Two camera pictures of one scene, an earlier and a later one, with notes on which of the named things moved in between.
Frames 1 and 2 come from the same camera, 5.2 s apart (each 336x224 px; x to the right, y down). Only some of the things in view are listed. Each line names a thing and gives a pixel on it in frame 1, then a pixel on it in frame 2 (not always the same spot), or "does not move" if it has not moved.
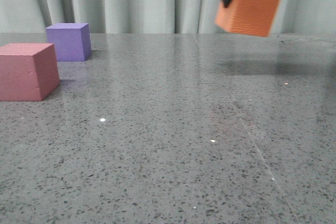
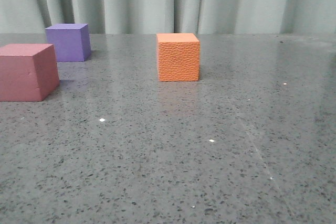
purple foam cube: [72, 41] does not move
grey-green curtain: [155, 2] does not move
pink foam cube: [29, 72] does not move
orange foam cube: [251, 11] to [178, 56]
